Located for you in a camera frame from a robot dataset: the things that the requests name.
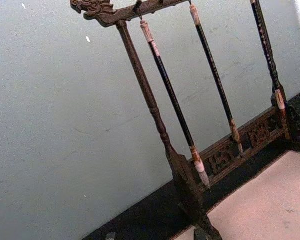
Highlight thick black calligraphy brush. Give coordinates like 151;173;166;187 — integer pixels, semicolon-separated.
139;19;211;190

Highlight dark carved wooden brush rack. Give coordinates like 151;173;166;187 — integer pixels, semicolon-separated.
70;0;300;240

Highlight thin black calligraphy brush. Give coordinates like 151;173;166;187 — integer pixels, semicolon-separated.
188;4;245;159

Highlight black calligraphy brush dotted shaft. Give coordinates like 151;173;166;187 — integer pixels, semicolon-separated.
249;0;286;111

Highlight pale beige felt mat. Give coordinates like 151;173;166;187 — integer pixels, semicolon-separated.
179;149;300;240

